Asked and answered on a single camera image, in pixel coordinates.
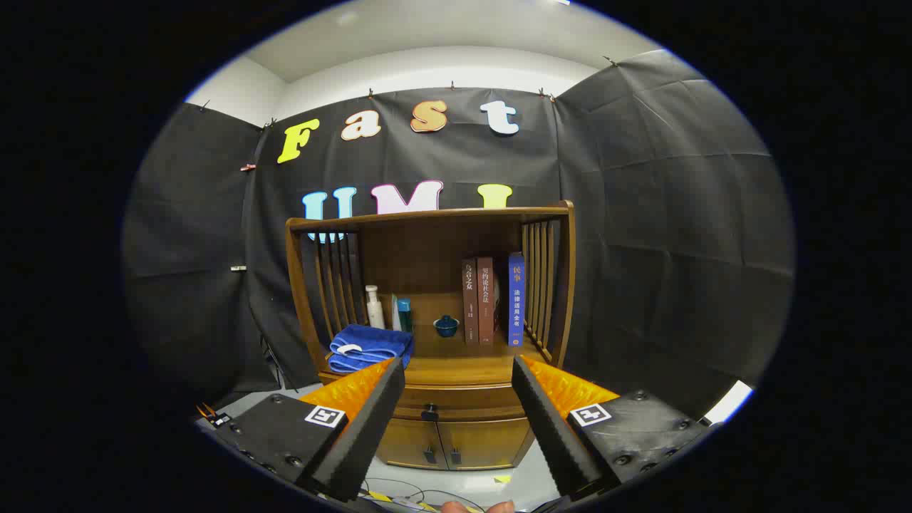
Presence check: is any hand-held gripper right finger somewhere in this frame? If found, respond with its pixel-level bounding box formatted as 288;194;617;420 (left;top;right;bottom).
511;354;713;499

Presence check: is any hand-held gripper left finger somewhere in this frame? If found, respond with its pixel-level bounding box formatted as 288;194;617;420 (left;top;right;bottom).
214;356;407;503

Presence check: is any wooden drawer with black knob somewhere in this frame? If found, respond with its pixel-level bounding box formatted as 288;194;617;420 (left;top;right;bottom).
392;385;529;423

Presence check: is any wooden cabinet door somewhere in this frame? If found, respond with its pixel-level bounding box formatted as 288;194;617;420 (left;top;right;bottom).
438;417;535;471
376;420;450;471

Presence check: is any wooden countertop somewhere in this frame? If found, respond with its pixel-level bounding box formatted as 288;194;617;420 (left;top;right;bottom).
318;331;556;389

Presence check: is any brown wooden cabinet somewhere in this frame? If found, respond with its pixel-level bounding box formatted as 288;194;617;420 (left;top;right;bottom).
285;199;576;472

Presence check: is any folded blue towel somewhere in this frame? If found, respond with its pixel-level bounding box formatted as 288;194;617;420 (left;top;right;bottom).
328;324;415;375

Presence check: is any blue book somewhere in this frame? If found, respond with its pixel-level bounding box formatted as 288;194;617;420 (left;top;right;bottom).
508;252;527;348

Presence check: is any reddish brown book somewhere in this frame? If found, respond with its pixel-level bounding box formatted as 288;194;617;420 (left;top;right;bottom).
476;256;497;346

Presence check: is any dark brown book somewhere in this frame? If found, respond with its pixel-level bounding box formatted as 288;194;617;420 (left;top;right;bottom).
462;258;480;346

